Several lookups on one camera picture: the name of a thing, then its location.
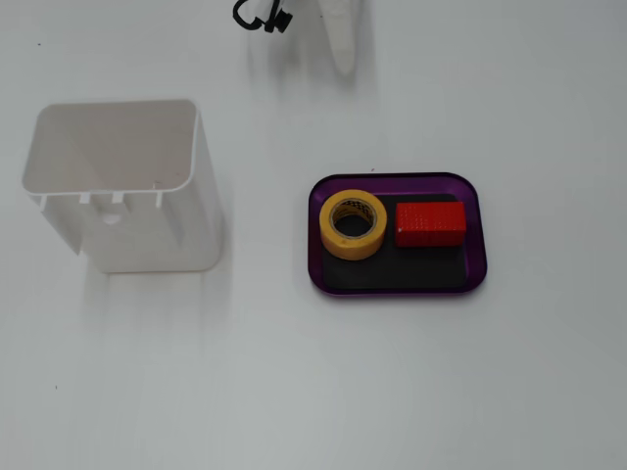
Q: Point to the red textured block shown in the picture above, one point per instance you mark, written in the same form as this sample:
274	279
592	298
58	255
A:
431	222

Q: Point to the purple metal tray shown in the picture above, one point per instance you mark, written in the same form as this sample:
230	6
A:
478	235

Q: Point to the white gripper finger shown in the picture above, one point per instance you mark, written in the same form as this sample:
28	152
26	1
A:
342	34

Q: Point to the black tray mat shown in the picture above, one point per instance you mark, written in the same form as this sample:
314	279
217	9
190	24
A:
392	269

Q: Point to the yellow masking tape roll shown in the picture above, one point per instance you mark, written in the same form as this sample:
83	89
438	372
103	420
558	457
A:
329	230

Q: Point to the white plastic bin container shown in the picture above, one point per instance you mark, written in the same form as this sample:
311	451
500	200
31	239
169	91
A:
147	235

